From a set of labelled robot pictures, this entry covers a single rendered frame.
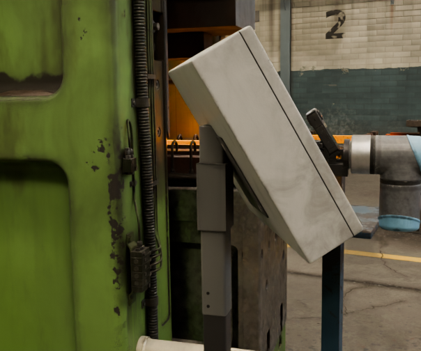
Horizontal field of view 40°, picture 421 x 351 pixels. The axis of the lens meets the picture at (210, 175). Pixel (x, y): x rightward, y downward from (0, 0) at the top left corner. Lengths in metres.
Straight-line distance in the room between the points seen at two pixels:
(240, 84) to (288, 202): 0.15
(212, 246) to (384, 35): 8.37
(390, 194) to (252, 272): 0.36
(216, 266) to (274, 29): 8.83
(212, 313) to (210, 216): 0.15
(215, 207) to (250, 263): 0.49
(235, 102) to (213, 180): 0.19
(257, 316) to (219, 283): 0.49
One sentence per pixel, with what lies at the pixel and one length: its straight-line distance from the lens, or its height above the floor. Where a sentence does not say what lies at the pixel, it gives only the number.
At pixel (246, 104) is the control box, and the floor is 1.11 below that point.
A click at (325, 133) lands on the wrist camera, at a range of 1.37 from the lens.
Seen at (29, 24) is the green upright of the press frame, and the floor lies 1.26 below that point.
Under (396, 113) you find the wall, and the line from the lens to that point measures 9.06.
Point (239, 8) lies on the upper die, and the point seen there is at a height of 1.31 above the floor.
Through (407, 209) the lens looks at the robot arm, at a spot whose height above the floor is 0.86.
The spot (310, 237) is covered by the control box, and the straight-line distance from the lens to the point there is 0.71.
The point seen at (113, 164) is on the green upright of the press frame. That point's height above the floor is 1.00.
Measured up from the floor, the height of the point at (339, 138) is 0.99.
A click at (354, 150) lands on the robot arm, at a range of 1.35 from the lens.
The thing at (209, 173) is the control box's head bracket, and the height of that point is 1.01.
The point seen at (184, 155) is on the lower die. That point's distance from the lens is 1.37.
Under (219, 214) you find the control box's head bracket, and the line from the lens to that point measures 0.83.
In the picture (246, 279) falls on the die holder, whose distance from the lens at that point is 1.32.
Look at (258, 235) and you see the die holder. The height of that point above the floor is 0.81.
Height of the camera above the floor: 1.13
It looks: 8 degrees down
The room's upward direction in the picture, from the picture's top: 1 degrees counter-clockwise
